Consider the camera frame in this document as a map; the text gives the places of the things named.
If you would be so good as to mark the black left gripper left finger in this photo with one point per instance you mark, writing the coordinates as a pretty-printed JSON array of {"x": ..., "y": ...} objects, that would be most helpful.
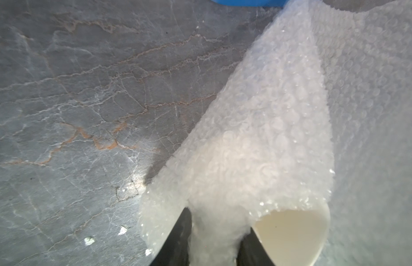
[{"x": 174, "y": 251}]

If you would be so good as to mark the white ceramic mug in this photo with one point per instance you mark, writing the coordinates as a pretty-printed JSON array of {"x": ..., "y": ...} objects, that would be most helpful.
[{"x": 294, "y": 237}]

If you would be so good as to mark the clear bubble wrap sheet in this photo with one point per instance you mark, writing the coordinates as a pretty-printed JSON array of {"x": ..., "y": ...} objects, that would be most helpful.
[{"x": 319, "y": 111}]

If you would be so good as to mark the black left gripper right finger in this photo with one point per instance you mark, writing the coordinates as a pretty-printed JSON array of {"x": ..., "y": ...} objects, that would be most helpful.
[{"x": 252, "y": 253}]

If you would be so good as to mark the blue tape dispenser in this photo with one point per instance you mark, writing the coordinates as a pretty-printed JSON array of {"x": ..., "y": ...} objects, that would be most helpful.
[{"x": 252, "y": 3}]

